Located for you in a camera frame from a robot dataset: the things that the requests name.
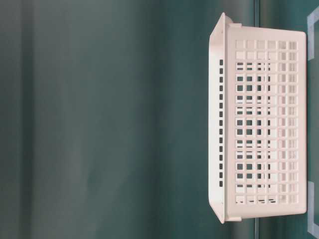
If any white plastic lattice basket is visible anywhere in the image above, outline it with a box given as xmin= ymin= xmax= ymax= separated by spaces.
xmin=208 ymin=14 xmax=307 ymax=223

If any white tape corner marker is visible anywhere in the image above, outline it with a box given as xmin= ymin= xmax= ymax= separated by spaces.
xmin=307 ymin=6 xmax=319 ymax=61
xmin=307 ymin=181 xmax=319 ymax=239

